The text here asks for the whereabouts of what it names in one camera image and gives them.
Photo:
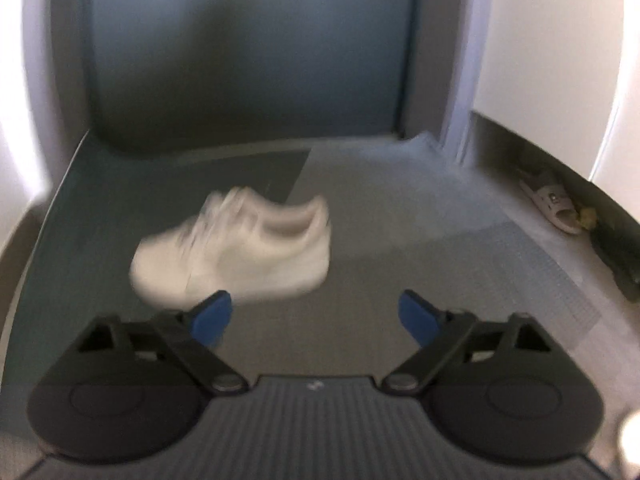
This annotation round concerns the dark shoe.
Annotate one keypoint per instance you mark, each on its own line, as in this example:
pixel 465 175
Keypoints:
pixel 615 265

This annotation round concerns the beige slipper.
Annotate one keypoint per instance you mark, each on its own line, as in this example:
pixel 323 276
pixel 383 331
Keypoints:
pixel 550 200

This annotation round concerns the grey floor mat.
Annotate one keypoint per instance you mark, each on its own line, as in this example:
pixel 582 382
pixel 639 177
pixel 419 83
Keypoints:
pixel 375 240

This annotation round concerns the white sneaker with green logo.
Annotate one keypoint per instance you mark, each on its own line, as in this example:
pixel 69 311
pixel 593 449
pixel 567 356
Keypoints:
pixel 250 260

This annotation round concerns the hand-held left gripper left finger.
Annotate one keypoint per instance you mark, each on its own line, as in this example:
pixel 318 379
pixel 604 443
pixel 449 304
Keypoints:
pixel 212 317

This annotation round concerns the dark grey door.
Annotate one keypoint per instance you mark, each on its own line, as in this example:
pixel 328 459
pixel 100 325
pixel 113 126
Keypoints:
pixel 250 50

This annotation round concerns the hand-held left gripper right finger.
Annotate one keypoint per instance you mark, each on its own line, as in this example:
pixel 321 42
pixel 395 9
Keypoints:
pixel 417 317

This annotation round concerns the small yellow object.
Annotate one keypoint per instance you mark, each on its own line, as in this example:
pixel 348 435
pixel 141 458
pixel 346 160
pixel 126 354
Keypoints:
pixel 586 217

